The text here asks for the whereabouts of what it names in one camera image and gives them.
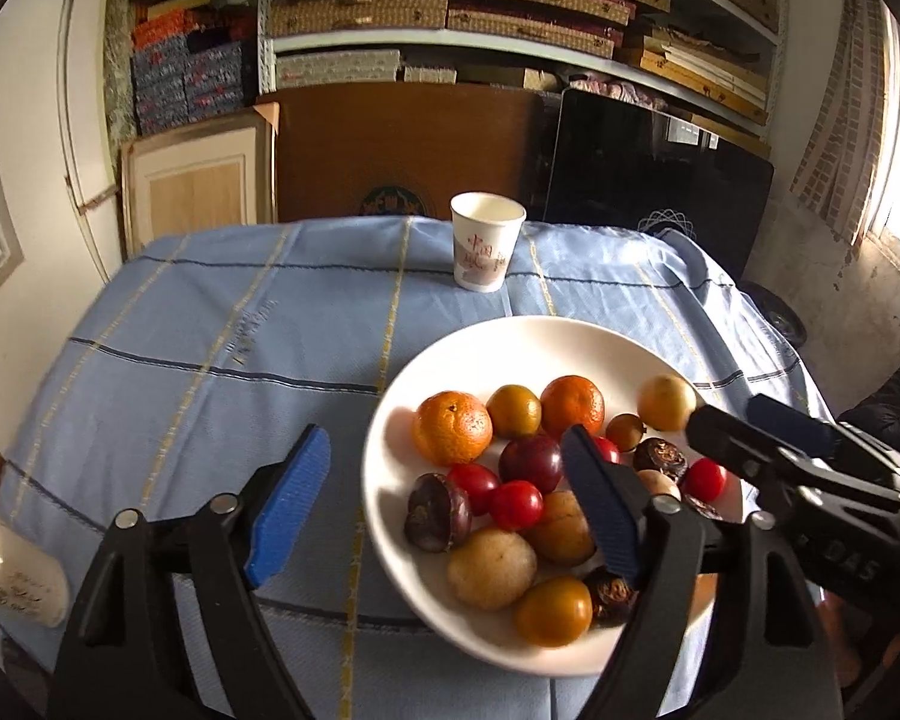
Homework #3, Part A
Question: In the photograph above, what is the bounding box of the light blue checked tablecloth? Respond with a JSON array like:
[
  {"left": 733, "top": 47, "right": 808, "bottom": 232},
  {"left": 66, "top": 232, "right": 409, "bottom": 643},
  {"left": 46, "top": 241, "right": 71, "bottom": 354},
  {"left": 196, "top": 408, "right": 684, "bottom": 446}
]
[{"left": 0, "top": 216, "right": 827, "bottom": 718}]

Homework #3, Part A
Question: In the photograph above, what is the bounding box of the small red tomato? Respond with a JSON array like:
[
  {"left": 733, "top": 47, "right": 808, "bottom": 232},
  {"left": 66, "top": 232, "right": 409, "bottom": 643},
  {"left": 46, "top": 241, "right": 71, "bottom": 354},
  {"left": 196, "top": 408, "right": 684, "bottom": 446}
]
[
  {"left": 593, "top": 436, "right": 621, "bottom": 463},
  {"left": 489, "top": 479, "right": 544, "bottom": 532}
]

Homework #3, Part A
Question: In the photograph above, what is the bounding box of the dark brown passion fruit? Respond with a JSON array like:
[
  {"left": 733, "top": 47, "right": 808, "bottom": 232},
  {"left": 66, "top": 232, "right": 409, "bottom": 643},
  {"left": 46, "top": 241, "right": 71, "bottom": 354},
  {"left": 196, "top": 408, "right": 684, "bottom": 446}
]
[{"left": 683, "top": 493, "right": 724, "bottom": 522}]

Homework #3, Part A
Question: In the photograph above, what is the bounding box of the red cherry tomato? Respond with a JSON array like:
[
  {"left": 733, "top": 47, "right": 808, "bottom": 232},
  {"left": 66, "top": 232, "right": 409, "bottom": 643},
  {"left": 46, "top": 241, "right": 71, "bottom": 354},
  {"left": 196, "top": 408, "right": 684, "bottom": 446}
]
[{"left": 448, "top": 463, "right": 500, "bottom": 517}]

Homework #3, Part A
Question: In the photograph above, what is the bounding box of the small brown fruit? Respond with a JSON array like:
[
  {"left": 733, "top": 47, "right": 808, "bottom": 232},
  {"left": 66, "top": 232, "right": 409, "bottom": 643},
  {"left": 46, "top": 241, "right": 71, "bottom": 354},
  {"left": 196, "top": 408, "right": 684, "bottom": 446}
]
[{"left": 605, "top": 413, "right": 647, "bottom": 454}]

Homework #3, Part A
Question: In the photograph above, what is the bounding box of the metal shelf with boxes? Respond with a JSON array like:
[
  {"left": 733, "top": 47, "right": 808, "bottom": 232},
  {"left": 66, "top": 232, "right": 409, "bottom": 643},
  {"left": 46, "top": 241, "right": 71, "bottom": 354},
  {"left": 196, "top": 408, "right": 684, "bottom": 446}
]
[{"left": 258, "top": 0, "right": 785, "bottom": 138}]

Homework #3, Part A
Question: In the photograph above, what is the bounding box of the greenish orange mandarin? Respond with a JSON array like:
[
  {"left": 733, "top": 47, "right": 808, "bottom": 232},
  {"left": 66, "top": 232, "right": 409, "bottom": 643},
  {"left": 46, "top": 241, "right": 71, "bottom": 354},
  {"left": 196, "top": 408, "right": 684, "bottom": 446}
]
[{"left": 486, "top": 383, "right": 543, "bottom": 440}]

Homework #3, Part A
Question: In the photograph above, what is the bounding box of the dark purple passion fruit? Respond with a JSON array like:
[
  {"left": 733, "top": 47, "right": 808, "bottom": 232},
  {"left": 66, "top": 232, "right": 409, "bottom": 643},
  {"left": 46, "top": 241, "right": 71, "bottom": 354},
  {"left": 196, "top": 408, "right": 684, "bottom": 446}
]
[{"left": 403, "top": 473, "right": 471, "bottom": 554}]

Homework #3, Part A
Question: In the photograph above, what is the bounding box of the bright orange mandarin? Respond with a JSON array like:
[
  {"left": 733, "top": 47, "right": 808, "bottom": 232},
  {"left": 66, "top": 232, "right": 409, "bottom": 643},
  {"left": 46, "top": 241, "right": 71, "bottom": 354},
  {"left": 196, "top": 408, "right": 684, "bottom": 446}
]
[{"left": 411, "top": 390, "right": 494, "bottom": 468}]

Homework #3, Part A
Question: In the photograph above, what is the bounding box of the large tan round fruit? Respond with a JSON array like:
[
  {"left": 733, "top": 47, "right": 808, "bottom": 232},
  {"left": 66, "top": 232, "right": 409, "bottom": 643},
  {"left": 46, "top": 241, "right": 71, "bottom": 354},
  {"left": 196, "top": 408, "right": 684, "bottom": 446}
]
[{"left": 523, "top": 491, "right": 596, "bottom": 567}]

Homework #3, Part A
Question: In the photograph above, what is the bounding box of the tan onion-like fruit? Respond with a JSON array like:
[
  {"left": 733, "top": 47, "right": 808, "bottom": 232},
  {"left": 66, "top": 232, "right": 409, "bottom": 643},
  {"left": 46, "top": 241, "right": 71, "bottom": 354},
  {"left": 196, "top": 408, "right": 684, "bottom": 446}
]
[{"left": 637, "top": 376, "right": 699, "bottom": 433}]

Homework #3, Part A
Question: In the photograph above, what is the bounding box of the white beverage can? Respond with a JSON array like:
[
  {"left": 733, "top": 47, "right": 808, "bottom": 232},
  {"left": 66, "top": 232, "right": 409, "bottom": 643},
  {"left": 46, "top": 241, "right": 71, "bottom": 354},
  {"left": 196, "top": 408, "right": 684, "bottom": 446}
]
[{"left": 0, "top": 517, "right": 69, "bottom": 629}]

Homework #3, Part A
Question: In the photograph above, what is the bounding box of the black panel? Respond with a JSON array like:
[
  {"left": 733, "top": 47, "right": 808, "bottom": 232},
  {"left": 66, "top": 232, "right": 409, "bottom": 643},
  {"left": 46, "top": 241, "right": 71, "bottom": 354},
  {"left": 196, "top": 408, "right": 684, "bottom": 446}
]
[{"left": 543, "top": 89, "right": 774, "bottom": 278}]

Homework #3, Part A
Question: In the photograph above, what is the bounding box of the wrinkled dark passion fruit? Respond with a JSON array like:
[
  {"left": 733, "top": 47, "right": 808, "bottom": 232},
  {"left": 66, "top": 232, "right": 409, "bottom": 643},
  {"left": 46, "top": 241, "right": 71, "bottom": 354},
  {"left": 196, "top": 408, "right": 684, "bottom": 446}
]
[{"left": 632, "top": 437, "right": 688, "bottom": 483}]

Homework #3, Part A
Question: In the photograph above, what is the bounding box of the stack of blue patterned boxes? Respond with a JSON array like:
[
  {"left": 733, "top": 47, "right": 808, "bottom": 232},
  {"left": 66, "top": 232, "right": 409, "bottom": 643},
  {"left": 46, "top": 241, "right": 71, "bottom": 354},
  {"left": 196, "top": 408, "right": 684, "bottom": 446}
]
[{"left": 131, "top": 36, "right": 256, "bottom": 135}]

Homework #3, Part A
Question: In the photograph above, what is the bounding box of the yellow-brown passion fruit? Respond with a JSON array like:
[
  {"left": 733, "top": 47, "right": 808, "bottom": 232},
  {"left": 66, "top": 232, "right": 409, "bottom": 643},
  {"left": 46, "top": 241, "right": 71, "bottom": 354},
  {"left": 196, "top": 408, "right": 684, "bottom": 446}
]
[{"left": 447, "top": 527, "right": 538, "bottom": 611}]

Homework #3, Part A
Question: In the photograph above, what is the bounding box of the white paper cup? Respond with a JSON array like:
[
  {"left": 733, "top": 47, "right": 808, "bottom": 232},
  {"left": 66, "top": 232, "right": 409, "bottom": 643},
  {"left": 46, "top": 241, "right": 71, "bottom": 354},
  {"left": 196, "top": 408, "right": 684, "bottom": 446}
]
[{"left": 450, "top": 192, "right": 526, "bottom": 293}]

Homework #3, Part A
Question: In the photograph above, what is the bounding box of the small red tomato back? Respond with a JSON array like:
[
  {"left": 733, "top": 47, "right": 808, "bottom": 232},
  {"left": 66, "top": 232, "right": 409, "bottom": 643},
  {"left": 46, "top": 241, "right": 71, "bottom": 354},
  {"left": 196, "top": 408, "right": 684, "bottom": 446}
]
[{"left": 593, "top": 436, "right": 621, "bottom": 463}]

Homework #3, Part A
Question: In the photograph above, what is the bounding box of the white oval plate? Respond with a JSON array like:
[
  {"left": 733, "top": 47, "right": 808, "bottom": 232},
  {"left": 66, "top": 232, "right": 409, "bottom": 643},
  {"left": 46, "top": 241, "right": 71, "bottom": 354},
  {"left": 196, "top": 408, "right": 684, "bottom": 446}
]
[{"left": 362, "top": 316, "right": 709, "bottom": 678}]

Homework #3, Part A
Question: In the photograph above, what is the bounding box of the brown wooden board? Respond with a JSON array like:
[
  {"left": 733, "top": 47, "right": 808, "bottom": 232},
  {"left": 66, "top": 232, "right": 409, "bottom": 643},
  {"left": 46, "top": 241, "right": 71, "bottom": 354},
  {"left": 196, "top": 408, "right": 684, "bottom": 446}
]
[{"left": 258, "top": 82, "right": 553, "bottom": 221}]

